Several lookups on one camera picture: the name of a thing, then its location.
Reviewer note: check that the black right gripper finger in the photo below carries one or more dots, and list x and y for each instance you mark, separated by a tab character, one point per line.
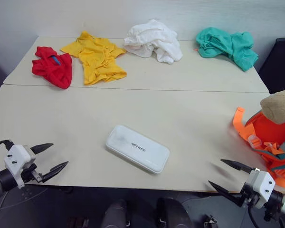
236	165
224	192

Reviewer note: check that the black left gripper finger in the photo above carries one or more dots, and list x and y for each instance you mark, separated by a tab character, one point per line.
54	169
41	147

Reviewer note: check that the teal shirt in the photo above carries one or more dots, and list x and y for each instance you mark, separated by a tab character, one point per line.
228	46

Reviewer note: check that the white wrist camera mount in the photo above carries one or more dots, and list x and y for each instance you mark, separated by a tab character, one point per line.
262	184
15	159

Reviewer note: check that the dark rounded shape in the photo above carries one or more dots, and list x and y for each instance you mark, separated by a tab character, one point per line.
115	213

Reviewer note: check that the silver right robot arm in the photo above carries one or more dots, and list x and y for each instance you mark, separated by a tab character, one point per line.
283	205

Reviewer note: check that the white shirt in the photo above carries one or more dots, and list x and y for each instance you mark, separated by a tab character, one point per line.
154	41

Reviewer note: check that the red shirt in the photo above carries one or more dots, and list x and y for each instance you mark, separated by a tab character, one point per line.
53	69

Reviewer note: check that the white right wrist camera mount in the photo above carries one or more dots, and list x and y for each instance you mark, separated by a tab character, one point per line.
262	184

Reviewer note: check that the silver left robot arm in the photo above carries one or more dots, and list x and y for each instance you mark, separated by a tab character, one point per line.
1	179

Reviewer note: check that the yellow shirt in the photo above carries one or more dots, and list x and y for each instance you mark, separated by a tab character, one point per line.
97	59

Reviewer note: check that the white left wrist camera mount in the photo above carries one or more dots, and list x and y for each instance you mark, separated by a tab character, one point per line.
15	159

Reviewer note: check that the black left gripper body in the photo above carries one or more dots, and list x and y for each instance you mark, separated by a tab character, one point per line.
30	173

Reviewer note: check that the orange bag with straps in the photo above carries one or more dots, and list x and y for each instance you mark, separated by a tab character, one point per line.
270	133

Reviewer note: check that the black chair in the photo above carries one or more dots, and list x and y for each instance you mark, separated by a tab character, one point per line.
279	66

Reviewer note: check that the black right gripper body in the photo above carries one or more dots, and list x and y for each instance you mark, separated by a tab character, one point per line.
248	197

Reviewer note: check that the white plastic case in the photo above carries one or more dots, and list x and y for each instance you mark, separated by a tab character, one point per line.
137	148

